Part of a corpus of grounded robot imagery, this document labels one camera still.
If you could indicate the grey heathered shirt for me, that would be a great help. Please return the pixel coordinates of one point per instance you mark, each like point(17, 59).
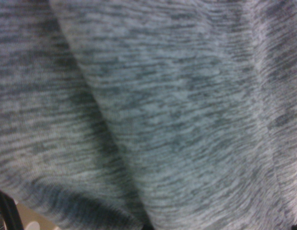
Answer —
point(150, 107)

